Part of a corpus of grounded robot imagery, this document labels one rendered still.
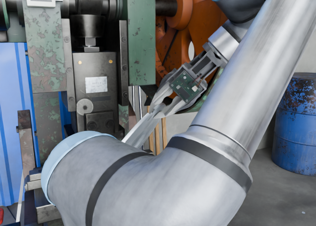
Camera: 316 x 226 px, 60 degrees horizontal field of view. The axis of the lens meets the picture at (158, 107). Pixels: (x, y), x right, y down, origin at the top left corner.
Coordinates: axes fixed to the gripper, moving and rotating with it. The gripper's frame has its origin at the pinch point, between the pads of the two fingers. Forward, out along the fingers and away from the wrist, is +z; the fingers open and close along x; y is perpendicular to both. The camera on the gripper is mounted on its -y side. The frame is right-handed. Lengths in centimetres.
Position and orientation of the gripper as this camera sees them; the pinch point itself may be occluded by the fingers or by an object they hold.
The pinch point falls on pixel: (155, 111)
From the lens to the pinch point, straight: 67.0
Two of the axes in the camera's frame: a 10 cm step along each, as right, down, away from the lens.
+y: -2.1, 2.4, -9.5
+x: 6.9, 7.2, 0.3
